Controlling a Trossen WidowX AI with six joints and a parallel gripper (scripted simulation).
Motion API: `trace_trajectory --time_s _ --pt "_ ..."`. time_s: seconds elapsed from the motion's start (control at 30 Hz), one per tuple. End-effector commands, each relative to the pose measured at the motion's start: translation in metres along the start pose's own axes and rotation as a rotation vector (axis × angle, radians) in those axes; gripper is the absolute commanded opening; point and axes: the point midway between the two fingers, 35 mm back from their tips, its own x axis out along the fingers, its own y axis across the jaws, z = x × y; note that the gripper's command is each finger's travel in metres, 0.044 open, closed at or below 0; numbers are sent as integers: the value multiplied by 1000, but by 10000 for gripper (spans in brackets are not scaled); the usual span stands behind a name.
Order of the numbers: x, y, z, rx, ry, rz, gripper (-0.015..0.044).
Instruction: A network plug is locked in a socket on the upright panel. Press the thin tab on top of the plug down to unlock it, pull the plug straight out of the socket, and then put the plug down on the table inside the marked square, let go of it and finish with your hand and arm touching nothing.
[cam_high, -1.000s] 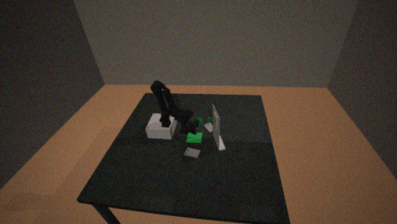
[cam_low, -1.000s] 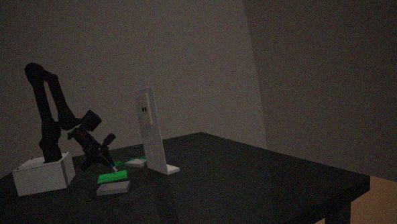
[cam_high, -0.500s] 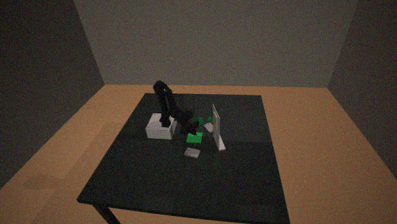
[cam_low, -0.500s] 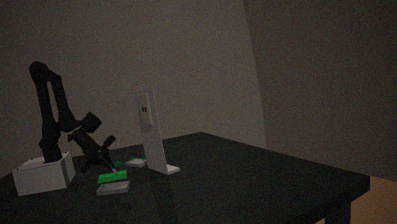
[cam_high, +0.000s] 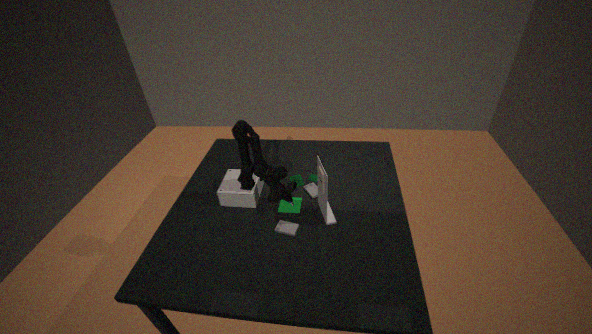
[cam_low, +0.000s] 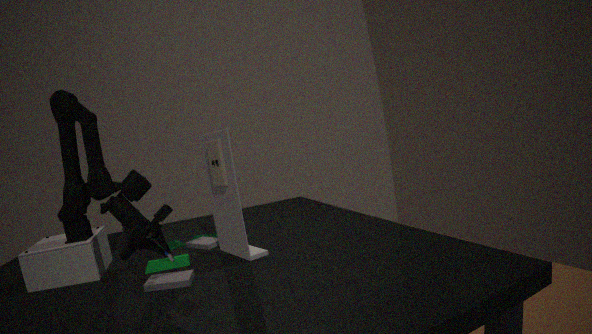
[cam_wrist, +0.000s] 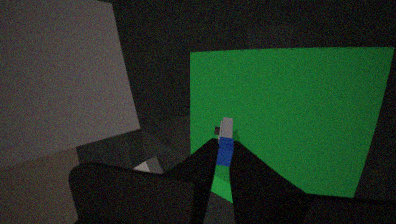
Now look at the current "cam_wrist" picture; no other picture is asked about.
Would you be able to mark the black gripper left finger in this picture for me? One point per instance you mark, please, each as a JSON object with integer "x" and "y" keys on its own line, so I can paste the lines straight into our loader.
{"x": 178, "y": 196}

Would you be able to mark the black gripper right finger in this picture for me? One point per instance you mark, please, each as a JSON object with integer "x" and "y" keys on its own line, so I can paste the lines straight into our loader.
{"x": 262, "y": 196}

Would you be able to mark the green flat square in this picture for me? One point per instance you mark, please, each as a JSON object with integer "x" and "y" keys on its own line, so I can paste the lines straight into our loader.
{"x": 308, "y": 113}

